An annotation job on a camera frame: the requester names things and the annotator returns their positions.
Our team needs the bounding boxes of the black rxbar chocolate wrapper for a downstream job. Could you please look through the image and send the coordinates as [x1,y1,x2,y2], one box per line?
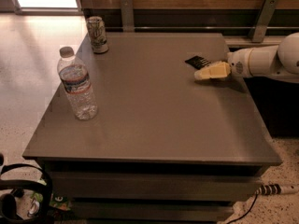
[185,56,211,70]

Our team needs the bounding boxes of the green snack bag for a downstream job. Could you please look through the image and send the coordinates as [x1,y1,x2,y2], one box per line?
[29,191,71,215]

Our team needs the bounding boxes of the striped black white handle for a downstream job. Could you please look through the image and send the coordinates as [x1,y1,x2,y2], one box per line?
[254,184,299,196]

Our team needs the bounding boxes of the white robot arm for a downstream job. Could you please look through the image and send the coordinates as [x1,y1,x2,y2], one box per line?
[194,33,299,83]

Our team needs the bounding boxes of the white green soda can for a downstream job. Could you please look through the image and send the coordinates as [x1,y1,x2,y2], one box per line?
[86,16,108,54]

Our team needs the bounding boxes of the grey drawer cabinet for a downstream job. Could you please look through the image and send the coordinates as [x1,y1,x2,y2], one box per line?
[24,33,280,224]

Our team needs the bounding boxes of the black cable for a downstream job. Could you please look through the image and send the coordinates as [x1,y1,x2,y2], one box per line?
[224,193,260,224]

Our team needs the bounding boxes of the left metal wall bracket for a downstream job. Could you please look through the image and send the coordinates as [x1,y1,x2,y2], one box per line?
[121,0,135,32]

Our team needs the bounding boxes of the black headphones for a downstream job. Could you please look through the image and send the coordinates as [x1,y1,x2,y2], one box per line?
[0,154,54,224]

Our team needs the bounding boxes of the metal wall bracket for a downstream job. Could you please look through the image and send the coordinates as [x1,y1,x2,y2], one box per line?
[121,0,135,32]
[249,0,279,43]

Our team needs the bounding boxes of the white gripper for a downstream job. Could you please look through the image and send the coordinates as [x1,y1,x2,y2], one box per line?
[194,49,252,80]

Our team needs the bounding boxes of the clear plastic water bottle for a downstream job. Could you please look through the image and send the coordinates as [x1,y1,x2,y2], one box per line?
[57,47,98,120]

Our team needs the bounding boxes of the right metal wall bracket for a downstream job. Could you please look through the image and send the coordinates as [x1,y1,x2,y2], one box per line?
[249,0,279,43]

